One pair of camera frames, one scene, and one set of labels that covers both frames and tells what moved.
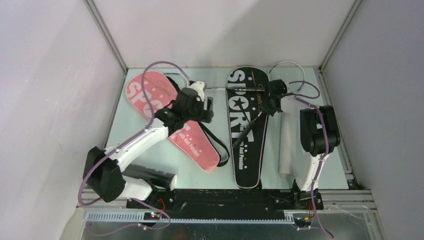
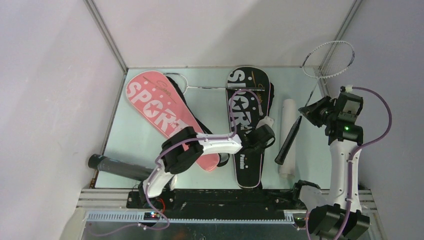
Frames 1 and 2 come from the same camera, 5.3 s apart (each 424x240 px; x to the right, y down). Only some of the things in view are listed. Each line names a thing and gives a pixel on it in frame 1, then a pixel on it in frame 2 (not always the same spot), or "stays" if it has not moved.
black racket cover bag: [246, 88] stays
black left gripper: [205, 115] -> [263, 146]
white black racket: [292, 76] -> [327, 60]
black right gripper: [267, 110] -> [310, 111]
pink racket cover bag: [190, 137] stays
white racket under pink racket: [178, 79] stays
